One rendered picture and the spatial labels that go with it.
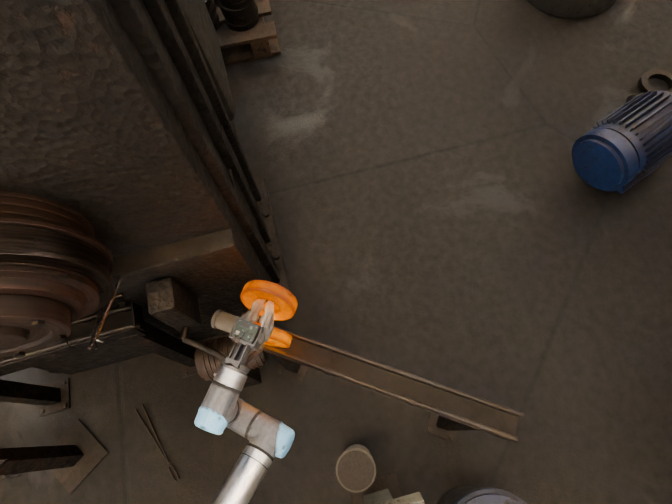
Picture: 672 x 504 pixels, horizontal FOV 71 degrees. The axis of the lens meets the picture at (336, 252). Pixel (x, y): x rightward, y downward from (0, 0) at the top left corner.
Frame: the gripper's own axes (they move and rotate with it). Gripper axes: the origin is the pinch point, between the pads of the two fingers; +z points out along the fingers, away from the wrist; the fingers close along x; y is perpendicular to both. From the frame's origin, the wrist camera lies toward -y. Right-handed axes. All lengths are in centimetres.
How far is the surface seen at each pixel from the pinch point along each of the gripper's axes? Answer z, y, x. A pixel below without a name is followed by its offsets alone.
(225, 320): -7.5, -14.6, 12.9
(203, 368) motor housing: -21.7, -32.5, 18.4
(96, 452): -66, -87, 61
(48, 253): -15, 39, 33
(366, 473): -32, -31, -41
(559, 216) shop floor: 102, -78, -92
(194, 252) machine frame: 4.1, 3.1, 23.4
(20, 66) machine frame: 4, 69, 30
